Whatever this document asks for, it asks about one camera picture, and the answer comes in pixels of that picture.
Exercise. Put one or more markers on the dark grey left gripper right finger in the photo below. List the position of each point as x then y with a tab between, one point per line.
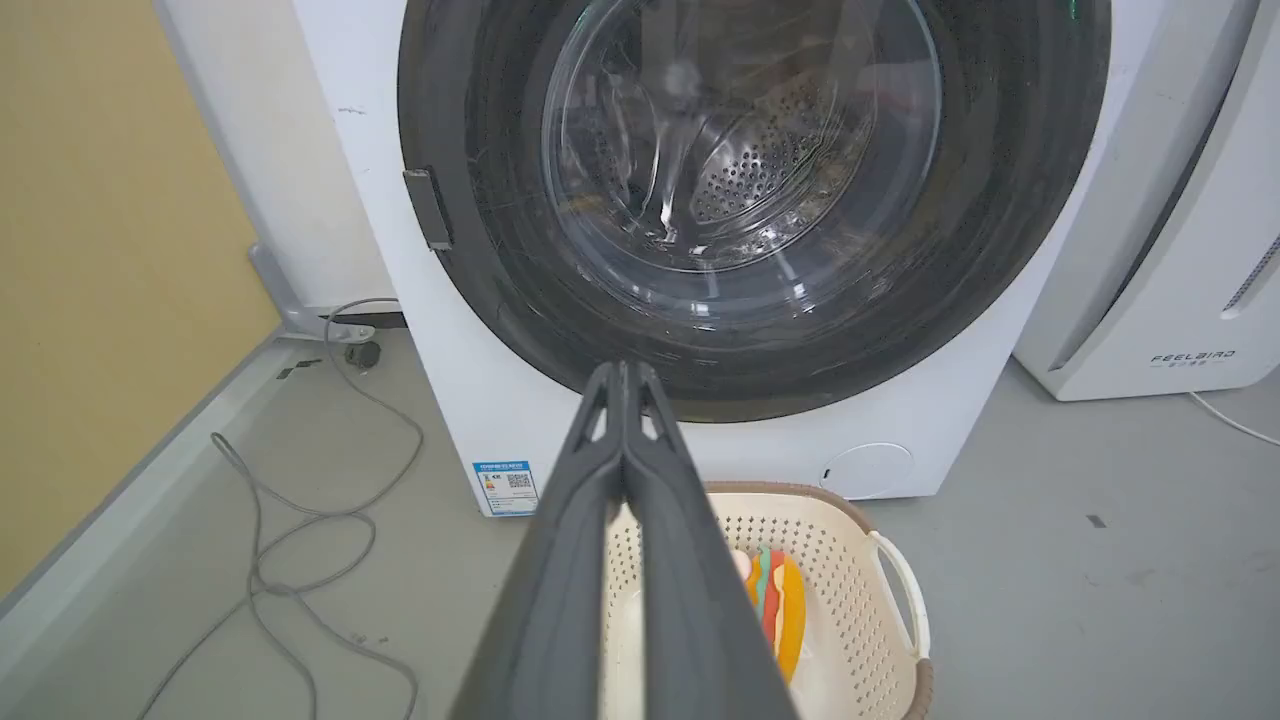
690	600

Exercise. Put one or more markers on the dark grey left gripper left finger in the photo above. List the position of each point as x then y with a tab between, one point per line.
560	590

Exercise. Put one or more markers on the white front-load washing machine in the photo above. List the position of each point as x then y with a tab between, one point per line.
480	400

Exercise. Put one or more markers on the round black glass washer door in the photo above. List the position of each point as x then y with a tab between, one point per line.
520	280

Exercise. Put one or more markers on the colourful striped cloth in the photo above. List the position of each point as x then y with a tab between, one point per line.
782	610

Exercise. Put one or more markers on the blue energy label sticker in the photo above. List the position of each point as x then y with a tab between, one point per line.
506	487

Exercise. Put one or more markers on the cream perforated laundry basket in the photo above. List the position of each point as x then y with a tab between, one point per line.
850	590

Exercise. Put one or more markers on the white air purifier appliance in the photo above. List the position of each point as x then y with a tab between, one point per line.
1180	250

